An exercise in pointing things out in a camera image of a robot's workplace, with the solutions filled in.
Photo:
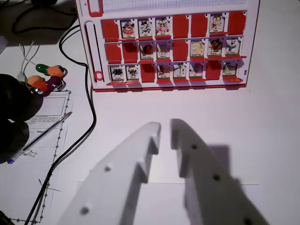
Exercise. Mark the clear ballpoint pen blue cap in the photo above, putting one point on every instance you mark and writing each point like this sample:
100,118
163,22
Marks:
39,138

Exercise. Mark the printed paper sheet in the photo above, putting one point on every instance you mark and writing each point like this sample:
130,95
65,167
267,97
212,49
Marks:
54,110

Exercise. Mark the dark rounded object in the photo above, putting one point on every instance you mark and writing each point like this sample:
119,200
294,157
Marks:
14,112

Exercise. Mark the red and white game board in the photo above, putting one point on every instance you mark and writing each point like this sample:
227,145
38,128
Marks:
168,7

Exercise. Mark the colourful bead twist toy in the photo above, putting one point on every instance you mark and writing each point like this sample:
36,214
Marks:
52,79

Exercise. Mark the black box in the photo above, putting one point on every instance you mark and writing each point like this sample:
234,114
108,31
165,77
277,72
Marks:
44,2

